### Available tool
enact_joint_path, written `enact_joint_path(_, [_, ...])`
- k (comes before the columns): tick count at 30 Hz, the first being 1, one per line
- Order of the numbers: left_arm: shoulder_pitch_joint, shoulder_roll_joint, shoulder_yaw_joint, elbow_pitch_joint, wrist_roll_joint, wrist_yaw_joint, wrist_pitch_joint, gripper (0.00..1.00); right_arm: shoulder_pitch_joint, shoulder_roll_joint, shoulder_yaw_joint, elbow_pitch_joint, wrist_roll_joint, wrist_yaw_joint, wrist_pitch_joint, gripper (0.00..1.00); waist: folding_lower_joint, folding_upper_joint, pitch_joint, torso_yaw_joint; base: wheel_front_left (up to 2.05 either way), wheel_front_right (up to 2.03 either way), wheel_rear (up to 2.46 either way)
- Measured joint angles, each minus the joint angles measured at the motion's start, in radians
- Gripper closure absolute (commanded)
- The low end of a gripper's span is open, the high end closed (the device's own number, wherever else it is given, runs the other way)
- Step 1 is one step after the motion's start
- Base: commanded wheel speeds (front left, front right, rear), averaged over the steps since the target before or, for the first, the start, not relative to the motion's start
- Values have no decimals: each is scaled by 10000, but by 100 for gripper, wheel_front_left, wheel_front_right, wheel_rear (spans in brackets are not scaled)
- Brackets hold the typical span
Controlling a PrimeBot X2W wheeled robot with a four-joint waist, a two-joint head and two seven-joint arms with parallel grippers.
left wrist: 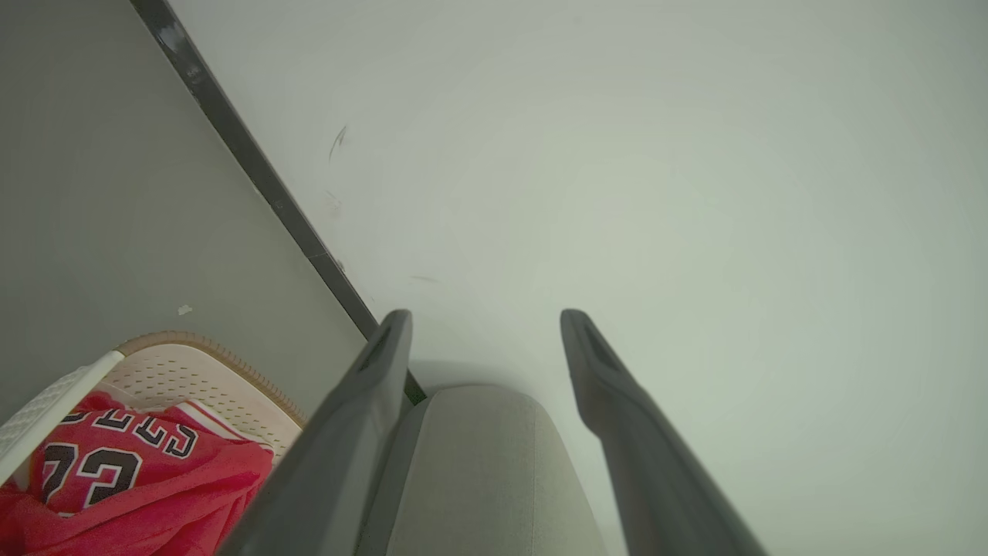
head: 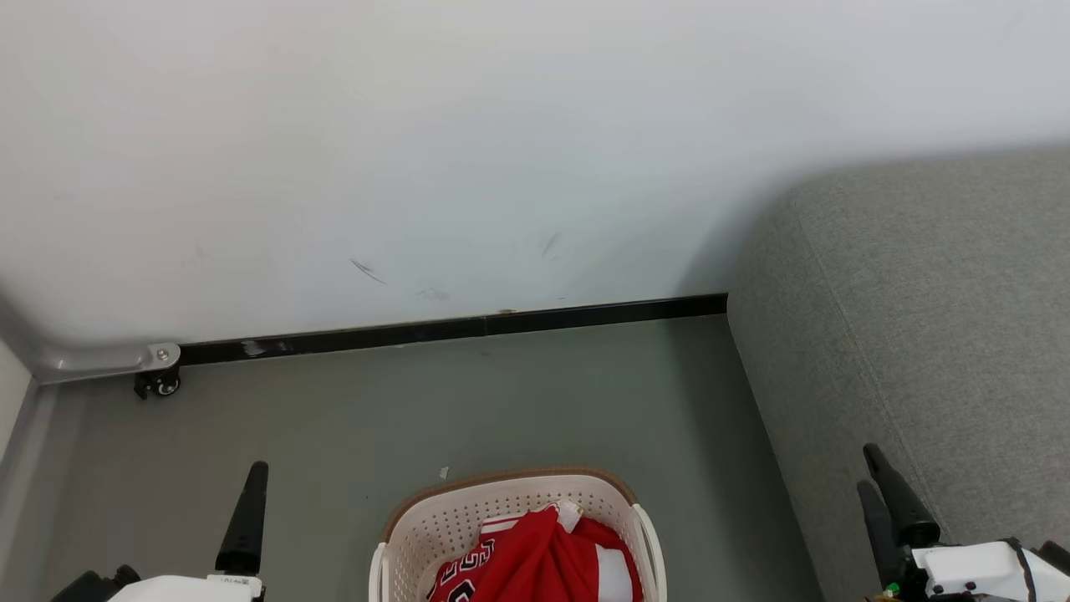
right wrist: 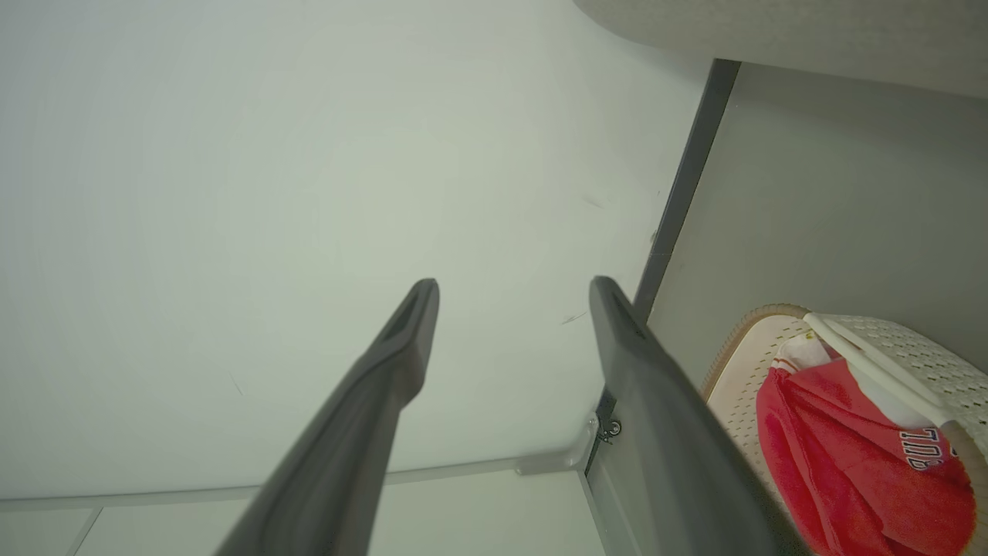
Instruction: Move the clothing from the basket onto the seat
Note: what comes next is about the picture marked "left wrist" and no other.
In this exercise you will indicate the grey fabric sofa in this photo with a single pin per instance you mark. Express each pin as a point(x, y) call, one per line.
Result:
point(478, 479)

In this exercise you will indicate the red and white garment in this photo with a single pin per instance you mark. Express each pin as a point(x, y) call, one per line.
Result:
point(224, 423)

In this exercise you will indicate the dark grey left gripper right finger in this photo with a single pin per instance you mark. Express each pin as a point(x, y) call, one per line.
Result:
point(656, 479)

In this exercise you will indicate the cream perforated laundry basket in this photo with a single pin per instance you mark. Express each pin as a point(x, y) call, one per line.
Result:
point(177, 371)

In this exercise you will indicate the red basketball jersey with lettering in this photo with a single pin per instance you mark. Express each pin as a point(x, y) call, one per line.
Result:
point(154, 502)

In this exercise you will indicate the black baseboard strip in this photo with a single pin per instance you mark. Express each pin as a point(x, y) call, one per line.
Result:
point(231, 123)

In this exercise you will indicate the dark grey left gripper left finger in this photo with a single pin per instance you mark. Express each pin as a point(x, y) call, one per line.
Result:
point(324, 479)

